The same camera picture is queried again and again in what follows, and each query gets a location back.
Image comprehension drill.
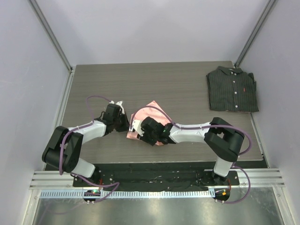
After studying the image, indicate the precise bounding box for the pink satin napkin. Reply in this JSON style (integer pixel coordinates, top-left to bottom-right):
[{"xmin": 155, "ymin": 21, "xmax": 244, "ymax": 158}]
[{"xmin": 126, "ymin": 101, "xmax": 170, "ymax": 146}]

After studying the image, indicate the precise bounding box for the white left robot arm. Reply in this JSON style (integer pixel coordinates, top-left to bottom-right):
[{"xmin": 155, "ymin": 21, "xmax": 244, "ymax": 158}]
[{"xmin": 42, "ymin": 101, "xmax": 129, "ymax": 187}]

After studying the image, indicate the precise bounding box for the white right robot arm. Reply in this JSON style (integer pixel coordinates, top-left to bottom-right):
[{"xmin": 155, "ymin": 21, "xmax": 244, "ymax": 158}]
[{"xmin": 134, "ymin": 117, "xmax": 245, "ymax": 185}]

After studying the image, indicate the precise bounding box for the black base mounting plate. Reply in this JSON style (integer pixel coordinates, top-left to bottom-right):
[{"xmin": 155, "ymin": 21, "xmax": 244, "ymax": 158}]
[{"xmin": 72, "ymin": 160, "xmax": 240, "ymax": 191}]

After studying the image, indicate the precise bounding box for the dark striped folded shirt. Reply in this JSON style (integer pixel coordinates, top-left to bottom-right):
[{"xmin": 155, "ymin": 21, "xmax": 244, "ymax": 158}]
[{"xmin": 206, "ymin": 66, "xmax": 259, "ymax": 113}]

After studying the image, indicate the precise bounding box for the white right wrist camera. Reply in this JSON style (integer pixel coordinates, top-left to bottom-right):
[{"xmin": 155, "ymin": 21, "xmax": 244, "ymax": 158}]
[{"xmin": 127, "ymin": 120, "xmax": 144, "ymax": 139}]

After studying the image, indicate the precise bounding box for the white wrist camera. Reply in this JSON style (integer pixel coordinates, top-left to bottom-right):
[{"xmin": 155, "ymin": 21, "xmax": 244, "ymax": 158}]
[
  {"xmin": 127, "ymin": 120, "xmax": 144, "ymax": 139},
  {"xmin": 109, "ymin": 101, "xmax": 125, "ymax": 114}
]

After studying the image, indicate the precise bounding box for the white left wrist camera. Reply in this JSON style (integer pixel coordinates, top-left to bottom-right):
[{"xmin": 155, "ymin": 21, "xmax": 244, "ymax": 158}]
[{"xmin": 109, "ymin": 101, "xmax": 125, "ymax": 114}]

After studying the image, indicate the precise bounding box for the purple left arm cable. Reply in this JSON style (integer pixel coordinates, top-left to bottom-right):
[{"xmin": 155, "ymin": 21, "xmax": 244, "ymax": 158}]
[{"xmin": 59, "ymin": 95, "xmax": 120, "ymax": 204}]

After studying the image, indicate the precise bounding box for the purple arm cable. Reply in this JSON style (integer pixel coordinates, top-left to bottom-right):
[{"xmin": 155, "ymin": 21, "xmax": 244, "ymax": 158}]
[
  {"xmin": 59, "ymin": 95, "xmax": 120, "ymax": 204},
  {"xmin": 131, "ymin": 105, "xmax": 253, "ymax": 204}
]

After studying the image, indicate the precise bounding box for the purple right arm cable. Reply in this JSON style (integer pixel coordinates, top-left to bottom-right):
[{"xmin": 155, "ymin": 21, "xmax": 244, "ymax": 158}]
[{"xmin": 131, "ymin": 105, "xmax": 253, "ymax": 204}]

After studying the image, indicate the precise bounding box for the white slotted cable duct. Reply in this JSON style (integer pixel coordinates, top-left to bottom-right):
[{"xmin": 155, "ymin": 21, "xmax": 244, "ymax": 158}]
[{"xmin": 40, "ymin": 189, "xmax": 215, "ymax": 199}]

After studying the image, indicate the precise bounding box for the left aluminium frame post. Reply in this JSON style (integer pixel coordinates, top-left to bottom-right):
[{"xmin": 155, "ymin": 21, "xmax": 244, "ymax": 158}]
[{"xmin": 28, "ymin": 0, "xmax": 73, "ymax": 73}]

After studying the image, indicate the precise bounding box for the aluminium frame post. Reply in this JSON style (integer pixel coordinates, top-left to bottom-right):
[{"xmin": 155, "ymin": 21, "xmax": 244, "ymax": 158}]
[
  {"xmin": 234, "ymin": 0, "xmax": 278, "ymax": 68},
  {"xmin": 28, "ymin": 0, "xmax": 73, "ymax": 73}
]

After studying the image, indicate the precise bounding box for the right aluminium frame post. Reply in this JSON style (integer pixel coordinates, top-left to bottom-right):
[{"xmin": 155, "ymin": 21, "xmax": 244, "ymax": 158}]
[{"xmin": 234, "ymin": 0, "xmax": 278, "ymax": 68}]

